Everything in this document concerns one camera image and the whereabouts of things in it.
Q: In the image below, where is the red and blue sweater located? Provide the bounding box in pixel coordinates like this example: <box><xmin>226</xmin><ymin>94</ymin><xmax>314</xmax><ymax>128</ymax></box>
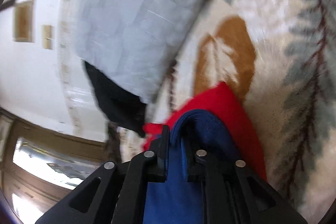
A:
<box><xmin>143</xmin><ymin>82</ymin><xmax>266</xmax><ymax>223</ymax></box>

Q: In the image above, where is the wooden mirrored wardrobe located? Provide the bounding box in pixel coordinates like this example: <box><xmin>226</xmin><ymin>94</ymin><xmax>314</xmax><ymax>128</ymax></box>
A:
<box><xmin>1</xmin><ymin>109</ymin><xmax>121</xmax><ymax>223</ymax></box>

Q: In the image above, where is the black garment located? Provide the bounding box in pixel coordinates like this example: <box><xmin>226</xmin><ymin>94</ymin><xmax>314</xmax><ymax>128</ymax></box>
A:
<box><xmin>83</xmin><ymin>61</ymin><xmax>147</xmax><ymax>138</ymax></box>

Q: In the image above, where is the leaf pattern plush blanket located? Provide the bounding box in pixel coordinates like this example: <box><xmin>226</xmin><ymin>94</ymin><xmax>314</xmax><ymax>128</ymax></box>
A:
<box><xmin>149</xmin><ymin>0</ymin><xmax>335</xmax><ymax>223</ymax></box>

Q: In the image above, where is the grey quilted pillow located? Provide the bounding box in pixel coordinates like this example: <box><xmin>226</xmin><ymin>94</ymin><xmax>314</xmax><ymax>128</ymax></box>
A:
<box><xmin>75</xmin><ymin>0</ymin><xmax>205</xmax><ymax>103</ymax></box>

